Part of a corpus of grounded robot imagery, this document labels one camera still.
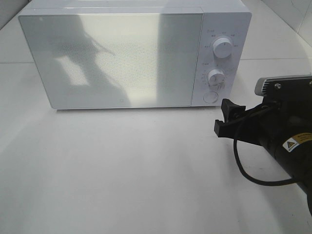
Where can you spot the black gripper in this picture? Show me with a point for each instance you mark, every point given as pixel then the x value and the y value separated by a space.
pixel 283 128

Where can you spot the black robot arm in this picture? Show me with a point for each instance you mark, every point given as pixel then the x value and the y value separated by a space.
pixel 299 168

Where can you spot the upper white power knob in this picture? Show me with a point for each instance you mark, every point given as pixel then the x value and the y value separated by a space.
pixel 222 47

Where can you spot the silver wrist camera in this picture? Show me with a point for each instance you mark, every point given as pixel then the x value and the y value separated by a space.
pixel 266 86

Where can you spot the white microwave door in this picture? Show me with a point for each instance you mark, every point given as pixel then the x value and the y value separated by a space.
pixel 100 61

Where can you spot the round white door button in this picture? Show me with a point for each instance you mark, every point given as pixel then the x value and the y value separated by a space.
pixel 210 97

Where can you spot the white microwave oven body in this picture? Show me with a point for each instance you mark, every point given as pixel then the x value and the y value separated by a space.
pixel 221 18

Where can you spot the lower white timer knob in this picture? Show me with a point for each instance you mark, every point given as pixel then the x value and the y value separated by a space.
pixel 216 77

